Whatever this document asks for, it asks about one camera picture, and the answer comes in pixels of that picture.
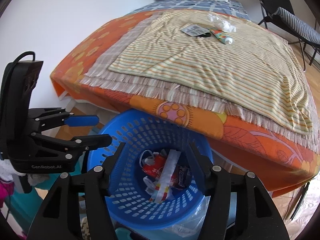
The blue plastic basket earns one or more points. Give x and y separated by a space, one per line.
130 205

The dark red wrapper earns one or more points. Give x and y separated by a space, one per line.
183 177

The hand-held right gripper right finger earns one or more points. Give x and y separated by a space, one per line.
198 168

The white yellow red wrapper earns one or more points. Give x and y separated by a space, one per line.
167 172

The orange floral blanket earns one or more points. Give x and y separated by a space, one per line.
250 140

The crumpled white tissue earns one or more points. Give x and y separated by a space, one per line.
213 18
225 26

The colourful patterned tube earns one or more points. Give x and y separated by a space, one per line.
221 36

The red cardboard box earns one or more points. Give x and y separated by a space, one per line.
156 171

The white plastic bag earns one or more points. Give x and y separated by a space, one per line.
148 183

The white bed frame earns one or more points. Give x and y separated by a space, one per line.
80 102

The yellow striped cloth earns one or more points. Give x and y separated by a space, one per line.
200 62

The white wristband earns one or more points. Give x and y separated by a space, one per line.
148 159

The clear plastic bag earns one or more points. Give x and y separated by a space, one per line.
190 220

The teal cloth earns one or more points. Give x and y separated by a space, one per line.
27 205

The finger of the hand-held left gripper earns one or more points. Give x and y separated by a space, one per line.
82 120
97 140

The grey label packet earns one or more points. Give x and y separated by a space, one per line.
195 29

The striped chair cushion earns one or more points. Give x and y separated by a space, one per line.
300 26

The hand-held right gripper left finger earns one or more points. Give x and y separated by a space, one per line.
117 171

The blue checkered bedsheet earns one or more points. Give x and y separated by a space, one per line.
190 5

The plaid fringed cloth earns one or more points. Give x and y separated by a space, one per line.
115 52

